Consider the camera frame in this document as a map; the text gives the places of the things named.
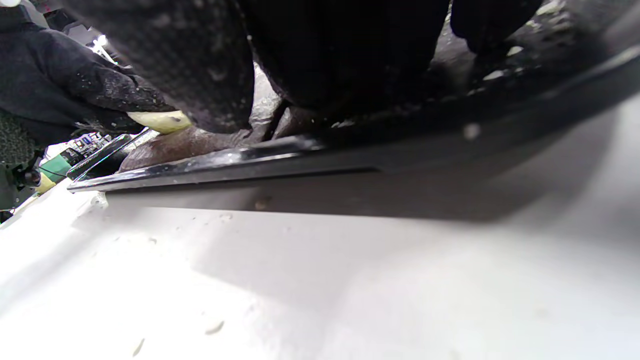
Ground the yellow round sponge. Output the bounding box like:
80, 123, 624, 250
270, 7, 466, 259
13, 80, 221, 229
126, 110, 193, 135

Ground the black plastic tray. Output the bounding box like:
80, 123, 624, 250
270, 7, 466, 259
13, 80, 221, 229
66, 0, 640, 193

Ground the brown leather bag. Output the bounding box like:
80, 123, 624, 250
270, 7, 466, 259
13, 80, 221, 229
119, 62, 326, 173

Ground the person's right hand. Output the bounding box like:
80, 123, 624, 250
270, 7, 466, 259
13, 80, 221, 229
65, 0, 543, 133

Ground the person's left hand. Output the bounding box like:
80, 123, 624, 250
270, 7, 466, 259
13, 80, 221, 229
0, 10, 176, 146

